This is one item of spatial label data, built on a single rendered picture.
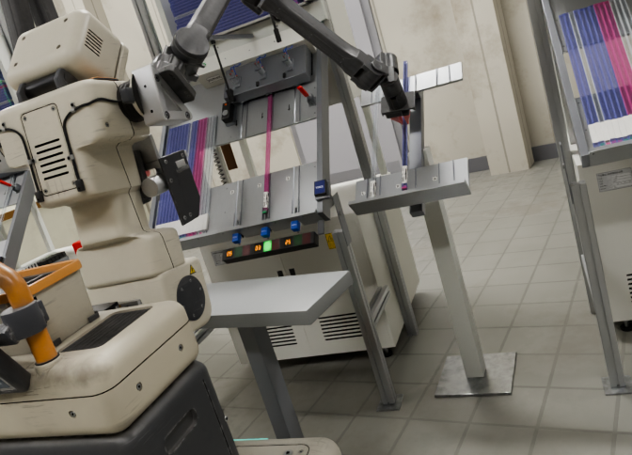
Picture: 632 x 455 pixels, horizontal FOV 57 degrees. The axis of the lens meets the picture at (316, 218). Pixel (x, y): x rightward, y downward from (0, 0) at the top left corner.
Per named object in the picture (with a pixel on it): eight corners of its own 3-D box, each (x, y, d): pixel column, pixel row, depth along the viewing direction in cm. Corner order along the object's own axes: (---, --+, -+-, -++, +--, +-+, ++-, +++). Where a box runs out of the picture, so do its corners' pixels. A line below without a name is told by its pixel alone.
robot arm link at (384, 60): (355, 86, 163) (372, 67, 157) (353, 58, 169) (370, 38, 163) (388, 101, 169) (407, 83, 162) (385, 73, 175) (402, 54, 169)
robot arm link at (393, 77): (378, 86, 162) (398, 80, 160) (376, 69, 165) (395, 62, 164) (385, 101, 167) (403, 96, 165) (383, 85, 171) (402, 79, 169)
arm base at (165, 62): (123, 85, 118) (171, 68, 113) (134, 59, 123) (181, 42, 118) (150, 114, 124) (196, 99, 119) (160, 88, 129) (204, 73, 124)
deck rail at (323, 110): (330, 220, 186) (323, 211, 181) (324, 221, 187) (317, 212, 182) (327, 51, 218) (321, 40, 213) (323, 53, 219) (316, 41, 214)
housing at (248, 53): (323, 62, 218) (308, 38, 207) (214, 98, 237) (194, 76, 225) (323, 46, 222) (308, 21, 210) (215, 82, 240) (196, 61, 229)
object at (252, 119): (323, 124, 204) (317, 116, 200) (171, 166, 229) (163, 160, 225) (323, 53, 219) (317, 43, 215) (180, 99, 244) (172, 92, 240)
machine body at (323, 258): (399, 361, 225) (355, 211, 212) (244, 377, 252) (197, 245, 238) (422, 291, 284) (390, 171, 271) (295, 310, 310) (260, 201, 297)
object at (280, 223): (324, 221, 187) (315, 211, 181) (160, 256, 212) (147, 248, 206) (324, 217, 188) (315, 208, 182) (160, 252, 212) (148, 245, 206)
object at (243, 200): (322, 214, 185) (317, 210, 183) (155, 249, 210) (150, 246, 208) (321, 164, 194) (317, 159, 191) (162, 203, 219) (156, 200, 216)
